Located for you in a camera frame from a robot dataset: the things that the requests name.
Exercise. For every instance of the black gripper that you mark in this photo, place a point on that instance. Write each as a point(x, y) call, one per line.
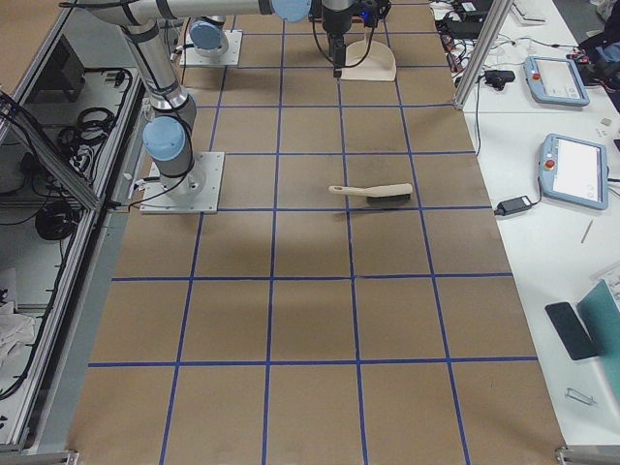
point(333, 23)

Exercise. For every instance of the beige plastic dustpan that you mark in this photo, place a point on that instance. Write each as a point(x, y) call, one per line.
point(378, 65)

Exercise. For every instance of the beige hand brush black bristles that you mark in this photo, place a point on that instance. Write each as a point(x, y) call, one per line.
point(383, 193)

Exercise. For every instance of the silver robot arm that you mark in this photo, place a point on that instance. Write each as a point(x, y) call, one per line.
point(167, 138)
point(205, 29)

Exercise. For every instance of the upper teach pendant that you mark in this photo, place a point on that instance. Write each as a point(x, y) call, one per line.
point(555, 81)

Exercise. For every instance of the teach pendant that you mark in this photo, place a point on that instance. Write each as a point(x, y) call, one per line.
point(574, 170)
point(555, 81)

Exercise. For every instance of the black power brick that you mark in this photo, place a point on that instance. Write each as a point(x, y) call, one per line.
point(513, 206)

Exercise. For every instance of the lower teach pendant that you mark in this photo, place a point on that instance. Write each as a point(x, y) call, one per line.
point(574, 170)

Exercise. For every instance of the teal notebook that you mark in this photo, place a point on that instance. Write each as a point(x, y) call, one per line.
point(600, 314)

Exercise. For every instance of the black smartphone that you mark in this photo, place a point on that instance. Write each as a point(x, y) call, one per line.
point(570, 330)

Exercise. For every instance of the white crumpled cloth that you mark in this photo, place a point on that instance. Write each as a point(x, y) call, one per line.
point(17, 330)

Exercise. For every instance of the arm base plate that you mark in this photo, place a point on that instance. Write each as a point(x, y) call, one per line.
point(226, 53)
point(198, 192)

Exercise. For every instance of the aluminium frame post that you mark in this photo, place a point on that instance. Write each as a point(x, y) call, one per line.
point(490, 30)

